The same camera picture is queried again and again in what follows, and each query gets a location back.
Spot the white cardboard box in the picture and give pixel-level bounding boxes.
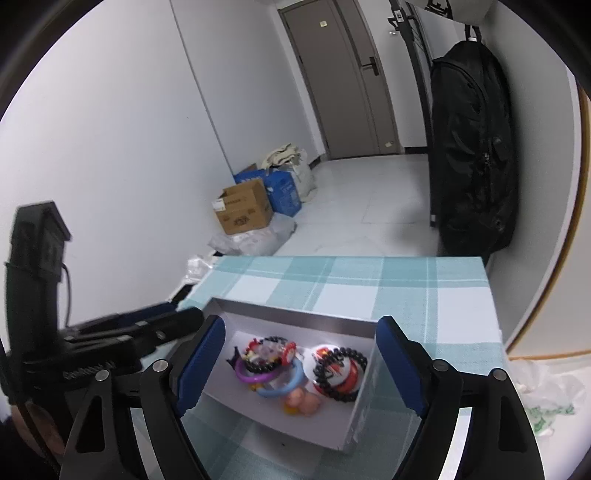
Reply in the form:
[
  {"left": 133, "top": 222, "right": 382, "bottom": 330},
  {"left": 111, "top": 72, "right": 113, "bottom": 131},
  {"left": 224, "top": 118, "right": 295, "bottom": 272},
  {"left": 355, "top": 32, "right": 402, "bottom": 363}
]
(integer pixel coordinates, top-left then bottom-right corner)
[{"left": 203, "top": 296, "right": 382, "bottom": 452}]

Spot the black cable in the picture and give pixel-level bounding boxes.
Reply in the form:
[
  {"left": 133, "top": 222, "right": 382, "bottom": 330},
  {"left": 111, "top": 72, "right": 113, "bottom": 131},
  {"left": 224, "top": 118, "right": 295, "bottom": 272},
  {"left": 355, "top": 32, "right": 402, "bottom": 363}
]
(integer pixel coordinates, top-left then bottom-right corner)
[{"left": 59, "top": 263, "right": 73, "bottom": 329}]

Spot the black backpack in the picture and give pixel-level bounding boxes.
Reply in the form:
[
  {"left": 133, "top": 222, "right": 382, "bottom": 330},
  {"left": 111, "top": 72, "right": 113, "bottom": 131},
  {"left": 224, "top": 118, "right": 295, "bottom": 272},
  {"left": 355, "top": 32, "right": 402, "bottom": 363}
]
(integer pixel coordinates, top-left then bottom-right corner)
[{"left": 429, "top": 23, "right": 520, "bottom": 257}]

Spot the person's left hand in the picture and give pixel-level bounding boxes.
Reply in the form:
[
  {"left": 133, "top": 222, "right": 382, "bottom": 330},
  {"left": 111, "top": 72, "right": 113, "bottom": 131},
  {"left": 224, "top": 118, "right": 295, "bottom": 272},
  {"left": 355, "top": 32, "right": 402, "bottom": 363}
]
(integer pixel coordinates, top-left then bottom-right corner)
[{"left": 9, "top": 401, "right": 65, "bottom": 462}]

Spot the red round badge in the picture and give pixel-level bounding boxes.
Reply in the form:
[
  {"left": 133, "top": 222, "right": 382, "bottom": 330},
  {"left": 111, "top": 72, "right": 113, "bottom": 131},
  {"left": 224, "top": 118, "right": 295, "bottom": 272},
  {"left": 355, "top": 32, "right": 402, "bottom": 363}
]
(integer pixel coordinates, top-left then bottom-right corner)
[{"left": 308, "top": 344, "right": 365, "bottom": 398}]

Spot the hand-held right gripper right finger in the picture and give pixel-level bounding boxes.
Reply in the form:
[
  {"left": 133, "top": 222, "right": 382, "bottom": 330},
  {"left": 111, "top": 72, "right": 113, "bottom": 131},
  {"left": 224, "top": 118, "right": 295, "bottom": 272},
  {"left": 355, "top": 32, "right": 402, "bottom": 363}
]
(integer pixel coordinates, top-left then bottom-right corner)
[{"left": 376, "top": 316, "right": 546, "bottom": 480}]

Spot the black metal rack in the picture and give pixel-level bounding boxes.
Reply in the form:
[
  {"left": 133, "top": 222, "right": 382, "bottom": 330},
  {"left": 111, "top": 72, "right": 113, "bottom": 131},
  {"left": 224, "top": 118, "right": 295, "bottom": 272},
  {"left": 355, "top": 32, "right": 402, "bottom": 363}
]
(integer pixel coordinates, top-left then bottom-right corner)
[{"left": 388, "top": 0, "right": 439, "bottom": 227}]

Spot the teal plaid tablecloth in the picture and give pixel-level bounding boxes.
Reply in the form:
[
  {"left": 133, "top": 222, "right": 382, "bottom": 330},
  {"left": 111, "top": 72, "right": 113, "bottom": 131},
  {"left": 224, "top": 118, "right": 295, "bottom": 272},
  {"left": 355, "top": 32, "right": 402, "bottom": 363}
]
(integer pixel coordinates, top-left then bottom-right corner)
[{"left": 129, "top": 255, "right": 506, "bottom": 480}]

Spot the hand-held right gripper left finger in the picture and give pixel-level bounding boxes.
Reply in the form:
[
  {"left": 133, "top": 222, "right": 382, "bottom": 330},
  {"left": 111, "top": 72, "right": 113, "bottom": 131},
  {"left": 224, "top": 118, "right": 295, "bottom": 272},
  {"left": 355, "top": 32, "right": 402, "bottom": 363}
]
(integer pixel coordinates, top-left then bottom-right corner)
[{"left": 60, "top": 315, "right": 227, "bottom": 480}]

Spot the brown cardboard box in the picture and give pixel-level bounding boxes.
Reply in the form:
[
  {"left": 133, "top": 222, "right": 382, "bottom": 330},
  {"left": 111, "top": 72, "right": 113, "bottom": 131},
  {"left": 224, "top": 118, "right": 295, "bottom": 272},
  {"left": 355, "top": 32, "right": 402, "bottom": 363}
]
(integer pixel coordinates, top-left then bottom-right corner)
[{"left": 212, "top": 179, "right": 273, "bottom": 235}]

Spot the small pale figure charm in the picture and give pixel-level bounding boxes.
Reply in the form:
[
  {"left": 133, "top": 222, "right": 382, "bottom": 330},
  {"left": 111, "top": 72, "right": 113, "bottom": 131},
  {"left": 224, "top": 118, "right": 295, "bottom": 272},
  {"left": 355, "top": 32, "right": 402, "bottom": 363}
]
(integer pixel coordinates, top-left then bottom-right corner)
[{"left": 283, "top": 388, "right": 324, "bottom": 416}]

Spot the purple ring bracelet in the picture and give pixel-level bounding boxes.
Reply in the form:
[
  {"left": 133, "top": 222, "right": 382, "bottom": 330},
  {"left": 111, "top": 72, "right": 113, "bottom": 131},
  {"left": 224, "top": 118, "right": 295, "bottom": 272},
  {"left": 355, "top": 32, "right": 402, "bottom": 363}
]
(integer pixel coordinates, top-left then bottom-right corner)
[{"left": 235, "top": 355, "right": 296, "bottom": 386}]

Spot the small clear plastic bag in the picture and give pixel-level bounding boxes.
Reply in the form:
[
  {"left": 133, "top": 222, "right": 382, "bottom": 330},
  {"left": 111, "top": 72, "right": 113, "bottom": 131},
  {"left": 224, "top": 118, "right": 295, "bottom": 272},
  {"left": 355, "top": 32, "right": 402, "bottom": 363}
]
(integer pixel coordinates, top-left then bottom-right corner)
[{"left": 186, "top": 255, "right": 219, "bottom": 283}]

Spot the white bag with black logo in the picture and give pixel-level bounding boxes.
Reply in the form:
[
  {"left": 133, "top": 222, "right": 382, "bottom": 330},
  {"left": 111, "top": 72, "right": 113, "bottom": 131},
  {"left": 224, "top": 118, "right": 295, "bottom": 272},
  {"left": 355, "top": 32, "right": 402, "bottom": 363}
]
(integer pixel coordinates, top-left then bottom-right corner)
[{"left": 409, "top": 0, "right": 492, "bottom": 21}]

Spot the white bag with green print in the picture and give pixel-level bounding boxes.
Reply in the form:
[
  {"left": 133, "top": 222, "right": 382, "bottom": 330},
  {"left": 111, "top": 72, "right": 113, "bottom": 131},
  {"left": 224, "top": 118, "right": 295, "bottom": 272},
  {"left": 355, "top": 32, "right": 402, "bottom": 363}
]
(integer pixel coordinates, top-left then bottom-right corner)
[{"left": 510, "top": 359, "right": 578, "bottom": 437}]

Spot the blue bangle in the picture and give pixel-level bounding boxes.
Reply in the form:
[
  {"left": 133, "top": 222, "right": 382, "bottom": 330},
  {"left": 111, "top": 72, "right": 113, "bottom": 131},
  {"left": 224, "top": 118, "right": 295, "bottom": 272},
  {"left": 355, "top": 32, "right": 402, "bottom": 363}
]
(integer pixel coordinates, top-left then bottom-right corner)
[{"left": 256, "top": 357, "right": 306, "bottom": 398}]

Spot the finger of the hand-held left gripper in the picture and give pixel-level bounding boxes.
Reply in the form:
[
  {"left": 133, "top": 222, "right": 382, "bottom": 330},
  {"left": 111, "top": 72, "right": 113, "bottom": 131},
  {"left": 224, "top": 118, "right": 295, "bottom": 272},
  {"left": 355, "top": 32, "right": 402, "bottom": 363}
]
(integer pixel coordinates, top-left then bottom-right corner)
[
  {"left": 69, "top": 308, "right": 205, "bottom": 358},
  {"left": 74, "top": 302, "right": 178, "bottom": 335}
]

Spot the blue cardboard box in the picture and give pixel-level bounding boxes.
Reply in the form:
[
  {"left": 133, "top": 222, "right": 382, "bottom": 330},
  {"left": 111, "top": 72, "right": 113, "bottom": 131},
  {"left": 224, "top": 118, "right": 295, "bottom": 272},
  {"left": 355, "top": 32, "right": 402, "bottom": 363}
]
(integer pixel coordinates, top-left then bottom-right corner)
[{"left": 233, "top": 162, "right": 303, "bottom": 217}]

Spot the white canvas bag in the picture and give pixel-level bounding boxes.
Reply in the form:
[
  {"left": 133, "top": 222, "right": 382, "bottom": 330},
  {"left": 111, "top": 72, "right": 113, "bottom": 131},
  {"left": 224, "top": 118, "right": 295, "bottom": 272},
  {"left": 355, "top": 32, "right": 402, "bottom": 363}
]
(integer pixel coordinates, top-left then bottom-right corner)
[{"left": 259, "top": 143, "right": 318, "bottom": 201}]

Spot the grey door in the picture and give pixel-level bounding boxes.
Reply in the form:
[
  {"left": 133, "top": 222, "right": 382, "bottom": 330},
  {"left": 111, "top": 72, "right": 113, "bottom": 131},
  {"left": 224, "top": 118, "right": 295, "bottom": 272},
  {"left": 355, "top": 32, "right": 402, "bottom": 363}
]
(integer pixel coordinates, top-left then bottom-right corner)
[{"left": 279, "top": 0, "right": 400, "bottom": 161}]

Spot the large clear plastic bag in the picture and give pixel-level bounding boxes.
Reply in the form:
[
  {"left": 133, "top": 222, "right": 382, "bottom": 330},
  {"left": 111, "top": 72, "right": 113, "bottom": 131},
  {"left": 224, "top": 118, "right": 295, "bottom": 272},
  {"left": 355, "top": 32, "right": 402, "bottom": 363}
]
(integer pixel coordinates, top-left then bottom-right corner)
[{"left": 209, "top": 215, "right": 296, "bottom": 257}]

